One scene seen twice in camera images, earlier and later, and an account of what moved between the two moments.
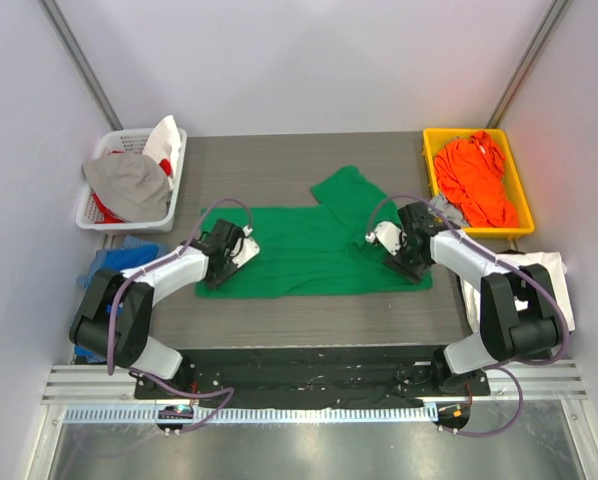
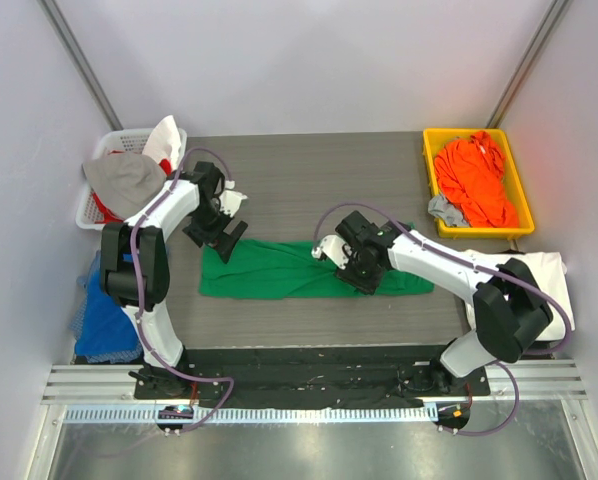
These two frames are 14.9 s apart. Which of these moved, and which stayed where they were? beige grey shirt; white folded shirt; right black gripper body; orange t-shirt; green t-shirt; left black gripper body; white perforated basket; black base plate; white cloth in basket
Moved: left black gripper body; right black gripper body; green t-shirt
Stayed: white cloth in basket; orange t-shirt; white folded shirt; beige grey shirt; white perforated basket; black base plate
